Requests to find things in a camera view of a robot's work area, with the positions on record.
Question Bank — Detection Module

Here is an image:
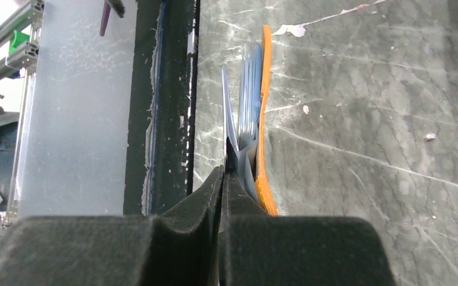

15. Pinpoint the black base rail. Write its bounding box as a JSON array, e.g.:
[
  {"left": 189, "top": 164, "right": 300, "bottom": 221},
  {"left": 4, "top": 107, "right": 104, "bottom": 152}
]
[{"left": 123, "top": 1, "right": 200, "bottom": 215}]

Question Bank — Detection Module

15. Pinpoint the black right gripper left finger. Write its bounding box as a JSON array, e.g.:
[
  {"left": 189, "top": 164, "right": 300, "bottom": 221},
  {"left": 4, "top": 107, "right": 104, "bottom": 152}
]
[{"left": 0, "top": 167, "right": 224, "bottom": 285}]

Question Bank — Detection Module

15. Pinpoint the grey blue credit card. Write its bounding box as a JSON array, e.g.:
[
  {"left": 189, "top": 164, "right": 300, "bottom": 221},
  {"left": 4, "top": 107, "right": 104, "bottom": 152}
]
[{"left": 221, "top": 67, "right": 239, "bottom": 160}]

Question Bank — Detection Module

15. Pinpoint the blue credit cards stack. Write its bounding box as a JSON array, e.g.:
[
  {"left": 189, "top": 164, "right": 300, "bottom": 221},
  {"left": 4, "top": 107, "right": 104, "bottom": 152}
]
[{"left": 238, "top": 42, "right": 264, "bottom": 198}]

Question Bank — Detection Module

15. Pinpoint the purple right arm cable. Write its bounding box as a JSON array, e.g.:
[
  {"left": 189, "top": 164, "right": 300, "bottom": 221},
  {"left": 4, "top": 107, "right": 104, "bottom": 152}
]
[{"left": 98, "top": 0, "right": 113, "bottom": 38}]

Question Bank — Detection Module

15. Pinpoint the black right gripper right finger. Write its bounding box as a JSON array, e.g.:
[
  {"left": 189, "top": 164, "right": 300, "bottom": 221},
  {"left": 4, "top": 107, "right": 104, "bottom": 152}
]
[{"left": 218, "top": 142, "right": 395, "bottom": 285}]

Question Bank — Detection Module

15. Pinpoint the orange card holder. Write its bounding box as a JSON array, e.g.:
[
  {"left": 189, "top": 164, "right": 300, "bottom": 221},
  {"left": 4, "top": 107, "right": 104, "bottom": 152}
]
[{"left": 255, "top": 25, "right": 278, "bottom": 216}]

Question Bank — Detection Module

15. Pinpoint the aluminium extrusion frame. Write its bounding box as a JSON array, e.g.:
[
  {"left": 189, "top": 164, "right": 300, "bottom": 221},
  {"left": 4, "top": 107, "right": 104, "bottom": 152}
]
[{"left": 0, "top": 1, "right": 45, "bottom": 234}]

